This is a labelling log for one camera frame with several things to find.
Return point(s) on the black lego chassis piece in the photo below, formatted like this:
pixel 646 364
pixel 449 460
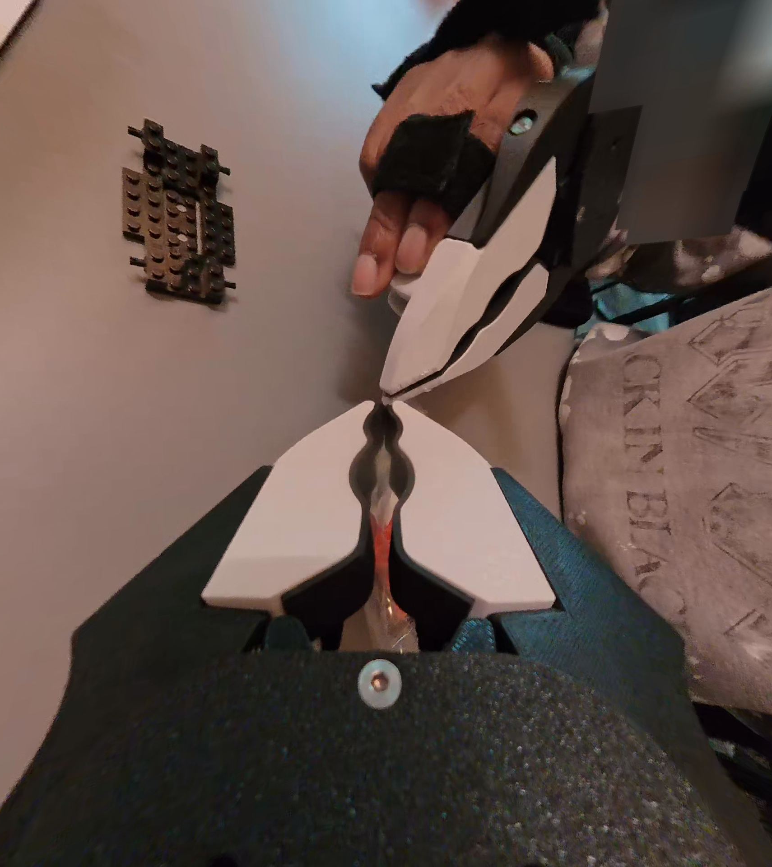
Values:
pixel 176 210

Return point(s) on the clear bag of lego pieces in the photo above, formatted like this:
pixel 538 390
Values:
pixel 383 542

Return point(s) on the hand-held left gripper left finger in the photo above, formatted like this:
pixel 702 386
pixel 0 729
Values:
pixel 291 535

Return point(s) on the person's right hand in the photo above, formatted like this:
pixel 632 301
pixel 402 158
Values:
pixel 461 88

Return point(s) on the light mottled cloth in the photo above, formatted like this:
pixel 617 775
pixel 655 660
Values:
pixel 711 515

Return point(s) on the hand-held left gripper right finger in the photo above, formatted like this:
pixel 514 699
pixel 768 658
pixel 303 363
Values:
pixel 474 535

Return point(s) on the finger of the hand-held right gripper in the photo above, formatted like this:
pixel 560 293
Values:
pixel 495 332
pixel 447 305

